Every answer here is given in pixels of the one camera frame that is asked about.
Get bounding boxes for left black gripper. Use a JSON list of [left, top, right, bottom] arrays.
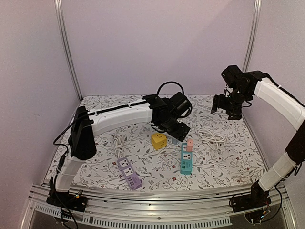
[[158, 116, 191, 142]]

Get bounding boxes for pink plug adapter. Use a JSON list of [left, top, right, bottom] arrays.
[[186, 139, 194, 152]]

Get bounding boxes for teal power strip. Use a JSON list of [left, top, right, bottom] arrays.
[[180, 143, 193, 175]]

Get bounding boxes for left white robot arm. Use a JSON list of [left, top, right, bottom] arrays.
[[50, 92, 193, 207]]

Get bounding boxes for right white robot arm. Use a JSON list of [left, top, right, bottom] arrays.
[[211, 65, 305, 208]]

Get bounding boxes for grey blue plug adapter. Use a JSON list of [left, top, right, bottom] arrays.
[[172, 138, 180, 145]]

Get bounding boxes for yellow cube socket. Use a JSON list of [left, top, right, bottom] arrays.
[[151, 133, 167, 150]]

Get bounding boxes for floral table cloth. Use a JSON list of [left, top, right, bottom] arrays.
[[73, 95, 267, 192]]

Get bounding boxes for purple power strip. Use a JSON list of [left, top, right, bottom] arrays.
[[117, 157, 142, 190]]

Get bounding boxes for left black camera cable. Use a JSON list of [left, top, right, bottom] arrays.
[[156, 81, 193, 119]]

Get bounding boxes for white cord of teal strip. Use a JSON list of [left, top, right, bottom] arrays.
[[196, 130, 228, 150]]

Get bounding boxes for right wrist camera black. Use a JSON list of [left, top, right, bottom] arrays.
[[221, 65, 243, 88]]

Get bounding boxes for white cord of purple strip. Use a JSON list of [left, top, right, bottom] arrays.
[[111, 133, 127, 159]]

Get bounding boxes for aluminium front rail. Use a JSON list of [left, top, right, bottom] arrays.
[[21, 185, 298, 229]]

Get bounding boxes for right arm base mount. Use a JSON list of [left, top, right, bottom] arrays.
[[229, 183, 271, 213]]

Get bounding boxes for right aluminium frame post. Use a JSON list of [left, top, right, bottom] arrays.
[[242, 0, 262, 72]]

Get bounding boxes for aluminium frame post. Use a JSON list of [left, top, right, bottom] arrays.
[[242, 0, 262, 72], [54, 0, 83, 102]]

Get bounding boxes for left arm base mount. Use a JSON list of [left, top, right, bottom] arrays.
[[46, 190, 88, 212]]

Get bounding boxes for left aluminium frame post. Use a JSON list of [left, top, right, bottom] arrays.
[[54, 0, 83, 102]]

